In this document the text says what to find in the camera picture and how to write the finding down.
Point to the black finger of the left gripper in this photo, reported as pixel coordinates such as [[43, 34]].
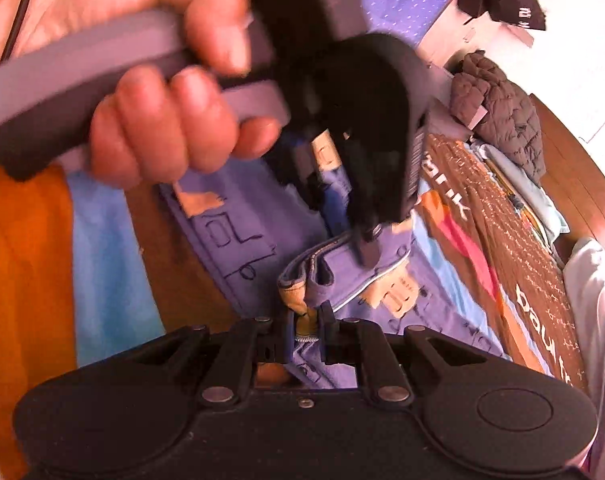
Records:
[[293, 162], [366, 239]]

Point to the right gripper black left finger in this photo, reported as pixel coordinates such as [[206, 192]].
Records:
[[114, 417]]

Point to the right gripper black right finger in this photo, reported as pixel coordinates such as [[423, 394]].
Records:
[[478, 413]]

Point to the blue printed children's pants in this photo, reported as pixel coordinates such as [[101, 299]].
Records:
[[265, 249]]

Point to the person's left hand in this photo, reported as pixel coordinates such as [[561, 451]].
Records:
[[136, 81]]

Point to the blue cartoon curtain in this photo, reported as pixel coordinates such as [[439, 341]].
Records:
[[407, 0]]

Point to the grey bedside cabinet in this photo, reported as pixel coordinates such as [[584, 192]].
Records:
[[445, 46]]

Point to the colourful paul frank bedspread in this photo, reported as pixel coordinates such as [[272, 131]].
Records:
[[87, 273]]

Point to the grey duvet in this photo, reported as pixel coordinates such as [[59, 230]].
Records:
[[584, 279]]

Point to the brown quilted jacket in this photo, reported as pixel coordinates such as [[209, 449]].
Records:
[[512, 124]]

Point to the light blue pillow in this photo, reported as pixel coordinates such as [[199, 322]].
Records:
[[531, 193]]

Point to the brown wooden headboard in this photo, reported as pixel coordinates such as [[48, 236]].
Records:
[[573, 181]]

